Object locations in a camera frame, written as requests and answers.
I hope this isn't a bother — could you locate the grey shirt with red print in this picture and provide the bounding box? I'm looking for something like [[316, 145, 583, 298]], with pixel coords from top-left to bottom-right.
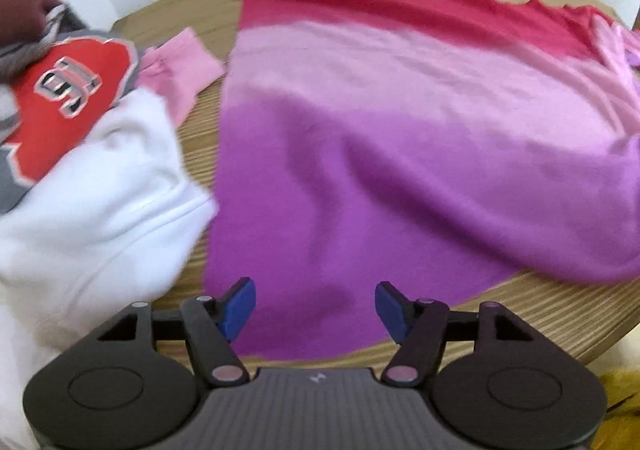
[[0, 0, 146, 218]]

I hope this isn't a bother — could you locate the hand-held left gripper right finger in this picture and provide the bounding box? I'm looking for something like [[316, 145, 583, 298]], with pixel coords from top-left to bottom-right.
[[375, 281, 538, 387]]

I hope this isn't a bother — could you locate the white garment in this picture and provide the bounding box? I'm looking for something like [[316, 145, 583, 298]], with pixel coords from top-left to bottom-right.
[[0, 88, 219, 448]]

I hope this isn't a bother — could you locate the pink garment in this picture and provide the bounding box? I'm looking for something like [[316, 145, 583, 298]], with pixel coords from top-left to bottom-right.
[[136, 27, 226, 127]]

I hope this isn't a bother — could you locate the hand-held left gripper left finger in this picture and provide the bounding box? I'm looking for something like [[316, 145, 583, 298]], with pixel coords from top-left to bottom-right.
[[92, 277, 257, 387]]

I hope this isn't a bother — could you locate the person's yellow sweater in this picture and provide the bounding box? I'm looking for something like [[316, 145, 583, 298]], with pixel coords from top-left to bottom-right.
[[597, 370, 640, 450]]

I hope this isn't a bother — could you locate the red pink purple gradient shirt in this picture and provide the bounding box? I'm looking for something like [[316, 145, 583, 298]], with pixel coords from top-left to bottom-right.
[[202, 0, 640, 361]]

